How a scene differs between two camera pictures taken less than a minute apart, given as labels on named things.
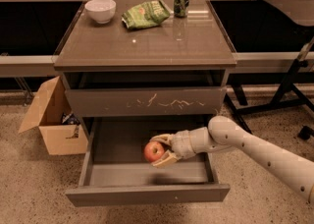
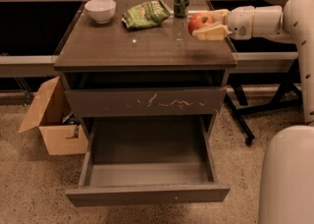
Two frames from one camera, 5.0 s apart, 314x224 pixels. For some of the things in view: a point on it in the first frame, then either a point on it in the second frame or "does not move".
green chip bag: (146, 15) does not move
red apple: (153, 150) → (198, 21)
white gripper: (181, 144) → (240, 22)
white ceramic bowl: (102, 9) does not move
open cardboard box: (52, 116) does not move
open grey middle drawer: (113, 169) does not move
